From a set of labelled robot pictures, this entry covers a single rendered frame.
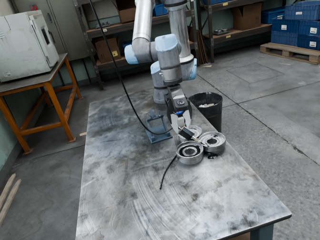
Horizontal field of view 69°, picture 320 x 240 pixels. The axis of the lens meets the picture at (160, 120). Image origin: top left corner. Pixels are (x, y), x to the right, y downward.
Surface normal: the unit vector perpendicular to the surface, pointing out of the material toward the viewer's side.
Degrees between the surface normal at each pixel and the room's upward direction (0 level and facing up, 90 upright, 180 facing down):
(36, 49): 90
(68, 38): 90
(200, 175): 0
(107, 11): 90
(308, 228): 0
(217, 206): 0
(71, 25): 90
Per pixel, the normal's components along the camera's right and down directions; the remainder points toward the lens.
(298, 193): -0.18, -0.86
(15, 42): 0.22, 0.43
